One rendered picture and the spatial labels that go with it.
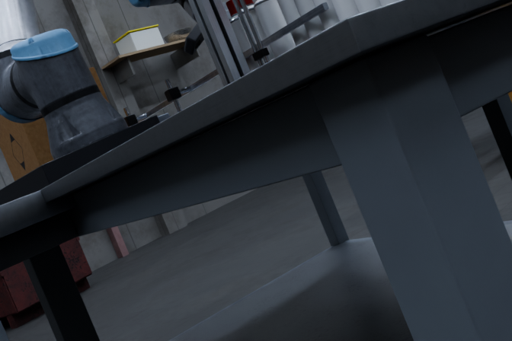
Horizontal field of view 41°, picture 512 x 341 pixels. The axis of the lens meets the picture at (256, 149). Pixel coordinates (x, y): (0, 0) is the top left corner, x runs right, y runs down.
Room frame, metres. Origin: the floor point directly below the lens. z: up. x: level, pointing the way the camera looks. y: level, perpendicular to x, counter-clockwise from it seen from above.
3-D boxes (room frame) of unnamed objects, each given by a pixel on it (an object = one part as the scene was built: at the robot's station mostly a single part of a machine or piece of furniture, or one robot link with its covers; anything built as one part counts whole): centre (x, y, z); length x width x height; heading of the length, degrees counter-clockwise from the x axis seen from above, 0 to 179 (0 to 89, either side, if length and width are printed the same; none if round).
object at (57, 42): (1.30, 0.30, 1.05); 0.13 x 0.12 x 0.14; 41
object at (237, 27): (1.55, -0.08, 0.98); 0.05 x 0.05 x 0.20
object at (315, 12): (1.71, 0.07, 0.96); 1.07 x 0.01 x 0.01; 33
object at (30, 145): (1.92, 0.50, 0.99); 0.30 x 0.24 x 0.27; 33
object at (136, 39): (8.69, 0.85, 2.37); 0.48 x 0.39 x 0.27; 133
